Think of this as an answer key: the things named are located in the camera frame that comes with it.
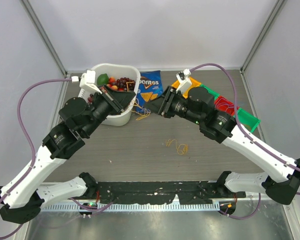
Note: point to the blue Doritos chip bag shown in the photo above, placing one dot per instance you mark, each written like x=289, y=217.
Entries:
x=150, y=87

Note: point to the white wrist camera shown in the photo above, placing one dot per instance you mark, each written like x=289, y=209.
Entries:
x=183, y=77
x=87, y=81

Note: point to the upper purple grape bunch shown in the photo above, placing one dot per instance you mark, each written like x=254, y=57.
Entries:
x=125, y=84

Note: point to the purple grape bunch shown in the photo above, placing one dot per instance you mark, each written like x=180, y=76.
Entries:
x=91, y=99
x=125, y=84

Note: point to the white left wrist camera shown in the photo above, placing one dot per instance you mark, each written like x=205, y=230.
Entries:
x=87, y=81

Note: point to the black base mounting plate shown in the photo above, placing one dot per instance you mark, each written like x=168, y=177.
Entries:
x=161, y=192

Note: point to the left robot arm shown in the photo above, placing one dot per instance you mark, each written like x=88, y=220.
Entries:
x=24, y=197

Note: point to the lower purple grape bunch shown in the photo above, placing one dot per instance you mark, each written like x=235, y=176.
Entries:
x=91, y=99

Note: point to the white slotted cable duct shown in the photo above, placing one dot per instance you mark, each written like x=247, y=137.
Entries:
x=175, y=206

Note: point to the peaches in basket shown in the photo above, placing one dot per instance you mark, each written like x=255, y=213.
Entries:
x=112, y=83

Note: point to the green plastic bin near yellow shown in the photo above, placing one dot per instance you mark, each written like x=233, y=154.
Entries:
x=210, y=91

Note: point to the green plastic bin far right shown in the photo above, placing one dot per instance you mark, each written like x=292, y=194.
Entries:
x=249, y=121

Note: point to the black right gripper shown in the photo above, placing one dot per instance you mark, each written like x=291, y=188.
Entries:
x=162, y=105

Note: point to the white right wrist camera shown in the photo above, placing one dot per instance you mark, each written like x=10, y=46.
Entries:
x=183, y=77

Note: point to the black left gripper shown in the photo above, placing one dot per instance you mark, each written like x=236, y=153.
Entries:
x=119, y=101

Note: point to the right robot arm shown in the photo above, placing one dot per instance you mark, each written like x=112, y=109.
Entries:
x=279, y=179

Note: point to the green lime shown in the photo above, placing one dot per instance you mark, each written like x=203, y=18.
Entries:
x=102, y=79

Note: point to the white fruit basket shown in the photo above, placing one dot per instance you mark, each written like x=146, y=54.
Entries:
x=117, y=71

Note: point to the red plastic bin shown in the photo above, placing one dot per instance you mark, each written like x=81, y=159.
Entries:
x=225, y=105

